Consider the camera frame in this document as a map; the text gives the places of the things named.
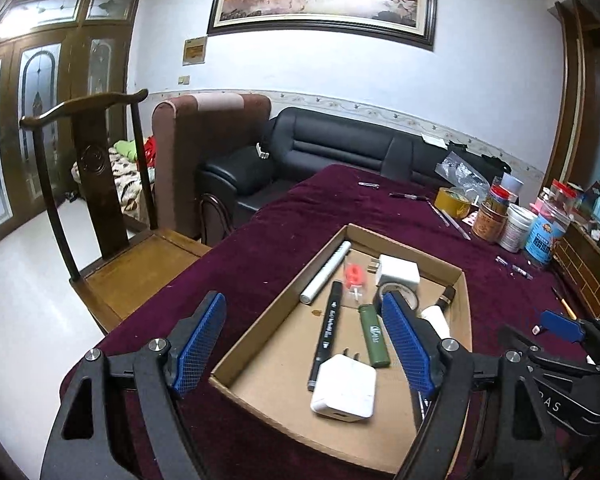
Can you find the black marker pen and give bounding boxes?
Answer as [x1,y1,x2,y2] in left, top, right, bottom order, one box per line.
[307,280,345,394]

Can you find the small blue pen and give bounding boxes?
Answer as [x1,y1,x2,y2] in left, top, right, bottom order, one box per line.
[495,255,535,281]

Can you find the wooden side cabinet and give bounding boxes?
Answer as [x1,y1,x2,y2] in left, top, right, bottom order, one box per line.
[554,220,600,327]

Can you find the grey tin can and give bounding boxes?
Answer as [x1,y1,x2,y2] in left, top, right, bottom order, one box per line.
[502,175,525,206]

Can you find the white square charger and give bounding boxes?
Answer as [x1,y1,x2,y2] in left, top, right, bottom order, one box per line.
[310,347,379,425]

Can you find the black tape roll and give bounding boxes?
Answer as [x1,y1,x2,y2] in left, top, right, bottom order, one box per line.
[372,282,421,314]

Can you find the wooden door frame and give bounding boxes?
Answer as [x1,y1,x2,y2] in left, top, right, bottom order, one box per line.
[545,0,600,192]

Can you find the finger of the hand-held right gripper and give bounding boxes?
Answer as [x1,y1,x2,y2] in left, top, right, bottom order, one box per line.
[499,325,600,377]
[539,310,600,358]

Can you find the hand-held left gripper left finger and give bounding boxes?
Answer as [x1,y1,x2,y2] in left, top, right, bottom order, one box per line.
[40,290,227,480]

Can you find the patterned blanket pile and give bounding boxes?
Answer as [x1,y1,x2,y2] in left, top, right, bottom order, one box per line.
[71,136,157,219]

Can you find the white charger with prongs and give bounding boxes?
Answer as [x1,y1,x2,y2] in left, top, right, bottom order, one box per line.
[367,254,421,291]

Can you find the white plastic jar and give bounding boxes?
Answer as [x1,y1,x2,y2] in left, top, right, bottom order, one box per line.
[498,203,537,254]

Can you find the dark wooden chair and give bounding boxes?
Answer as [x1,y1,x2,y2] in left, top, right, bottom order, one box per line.
[19,89,214,337]

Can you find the clear jar with red lid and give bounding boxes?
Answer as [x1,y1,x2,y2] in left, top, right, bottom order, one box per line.
[550,180,586,217]

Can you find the yellow tape roll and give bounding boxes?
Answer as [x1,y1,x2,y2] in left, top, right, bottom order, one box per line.
[434,187,474,220]

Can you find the shallow cardboard box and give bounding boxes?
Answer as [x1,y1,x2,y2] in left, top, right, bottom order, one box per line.
[209,223,473,476]

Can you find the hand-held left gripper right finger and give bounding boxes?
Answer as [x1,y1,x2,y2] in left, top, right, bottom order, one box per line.
[381,290,563,480]

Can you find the white ribbed tube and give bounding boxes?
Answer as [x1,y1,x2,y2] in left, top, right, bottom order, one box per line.
[300,241,352,306]

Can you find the clear jar with blue label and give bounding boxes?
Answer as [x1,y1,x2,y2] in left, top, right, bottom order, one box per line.
[522,200,571,269]

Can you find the wooden glass panel doors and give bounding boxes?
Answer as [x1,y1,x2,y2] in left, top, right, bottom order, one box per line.
[0,0,145,257]

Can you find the green lighter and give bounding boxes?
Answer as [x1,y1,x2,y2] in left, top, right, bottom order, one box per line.
[357,302,391,369]

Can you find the brown tin can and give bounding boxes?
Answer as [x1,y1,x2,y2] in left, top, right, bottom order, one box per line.
[472,200,511,245]

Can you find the clear plastic bag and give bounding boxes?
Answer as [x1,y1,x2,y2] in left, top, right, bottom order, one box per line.
[435,150,489,196]

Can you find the black leather sofa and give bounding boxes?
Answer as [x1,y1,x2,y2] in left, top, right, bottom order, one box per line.
[195,106,512,229]

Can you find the brown armchair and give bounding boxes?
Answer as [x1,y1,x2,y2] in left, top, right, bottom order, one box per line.
[151,92,273,241]

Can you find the yellow wall plaque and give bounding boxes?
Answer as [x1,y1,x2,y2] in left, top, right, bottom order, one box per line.
[182,36,209,66]

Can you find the clear packet with red pieces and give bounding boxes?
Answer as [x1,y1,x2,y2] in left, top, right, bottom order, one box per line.
[341,260,371,309]

